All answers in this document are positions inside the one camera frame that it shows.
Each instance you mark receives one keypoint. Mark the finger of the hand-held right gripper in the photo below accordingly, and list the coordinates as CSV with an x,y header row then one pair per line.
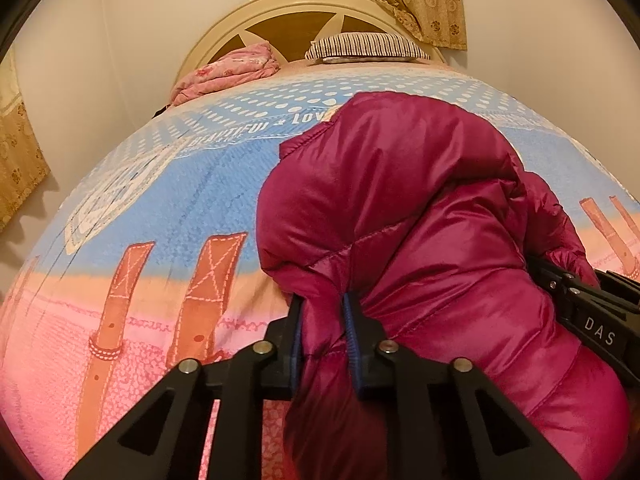
x,y
547,272

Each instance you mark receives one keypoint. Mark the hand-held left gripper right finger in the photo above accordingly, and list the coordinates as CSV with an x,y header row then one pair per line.
x,y
352,345

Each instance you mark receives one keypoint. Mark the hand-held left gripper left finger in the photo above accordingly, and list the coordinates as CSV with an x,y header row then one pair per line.
x,y
295,340

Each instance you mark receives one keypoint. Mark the magenta puffer jacket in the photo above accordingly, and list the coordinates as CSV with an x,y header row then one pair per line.
x,y
415,220

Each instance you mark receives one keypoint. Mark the pink and blue printed blanket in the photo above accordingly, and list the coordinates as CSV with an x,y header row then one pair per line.
x,y
150,200

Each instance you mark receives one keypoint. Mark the folded pink floral quilt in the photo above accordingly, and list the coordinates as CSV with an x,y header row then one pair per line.
x,y
230,67

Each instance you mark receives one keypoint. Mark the striped pillow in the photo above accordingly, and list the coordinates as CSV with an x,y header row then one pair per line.
x,y
362,47

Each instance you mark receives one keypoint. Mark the cream wooden bed headboard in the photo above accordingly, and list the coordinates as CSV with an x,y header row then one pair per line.
x,y
265,25

